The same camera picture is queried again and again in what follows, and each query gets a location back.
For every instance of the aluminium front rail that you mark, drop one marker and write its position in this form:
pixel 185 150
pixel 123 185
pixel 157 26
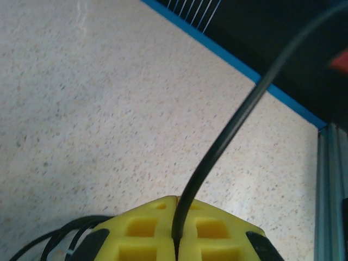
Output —
pixel 329 190

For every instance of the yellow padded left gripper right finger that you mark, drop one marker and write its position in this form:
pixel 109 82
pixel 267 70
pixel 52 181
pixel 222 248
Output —
pixel 217 236

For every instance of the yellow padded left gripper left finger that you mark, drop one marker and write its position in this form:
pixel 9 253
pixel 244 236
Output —
pixel 141 233

